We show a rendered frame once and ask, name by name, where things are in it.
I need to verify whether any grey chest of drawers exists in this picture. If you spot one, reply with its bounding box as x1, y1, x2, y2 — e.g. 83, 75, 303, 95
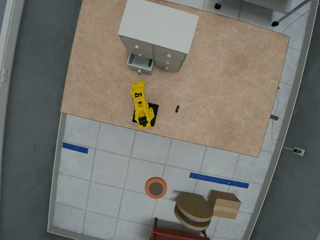
118, 0, 199, 72

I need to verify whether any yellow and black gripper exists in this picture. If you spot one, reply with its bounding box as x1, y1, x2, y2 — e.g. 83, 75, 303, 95
130, 79, 146, 90

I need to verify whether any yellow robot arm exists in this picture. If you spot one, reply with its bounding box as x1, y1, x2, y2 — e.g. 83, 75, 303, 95
131, 87, 155, 129

